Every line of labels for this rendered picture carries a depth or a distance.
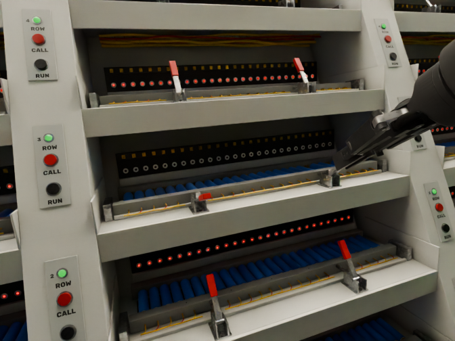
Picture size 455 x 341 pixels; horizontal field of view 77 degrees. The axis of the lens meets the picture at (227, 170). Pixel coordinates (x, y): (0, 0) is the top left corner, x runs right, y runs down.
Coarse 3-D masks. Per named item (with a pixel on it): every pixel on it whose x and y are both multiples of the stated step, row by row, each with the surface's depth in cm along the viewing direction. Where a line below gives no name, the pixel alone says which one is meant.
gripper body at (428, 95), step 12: (432, 72) 32; (420, 84) 33; (432, 84) 31; (444, 84) 30; (420, 96) 33; (432, 96) 32; (444, 96) 31; (396, 108) 35; (408, 108) 34; (420, 108) 33; (432, 108) 32; (444, 108) 31; (396, 120) 36; (408, 120) 36; (444, 120) 32
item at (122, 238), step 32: (256, 160) 69; (288, 160) 72; (384, 160) 63; (96, 192) 46; (288, 192) 54; (320, 192) 53; (352, 192) 55; (384, 192) 58; (96, 224) 41; (128, 224) 45; (160, 224) 44; (192, 224) 46; (224, 224) 48; (256, 224) 50; (128, 256) 43
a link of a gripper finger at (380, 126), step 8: (376, 112) 36; (368, 120) 38; (360, 128) 40; (368, 128) 39; (376, 128) 36; (384, 128) 36; (352, 136) 43; (360, 136) 41; (368, 136) 39; (376, 136) 38; (352, 144) 43; (360, 144) 41; (368, 144) 41; (352, 152) 44
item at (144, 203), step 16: (368, 160) 66; (288, 176) 57; (304, 176) 58; (176, 192) 52; (192, 192) 51; (208, 192) 52; (224, 192) 53; (240, 192) 54; (256, 192) 53; (128, 208) 48; (144, 208) 49
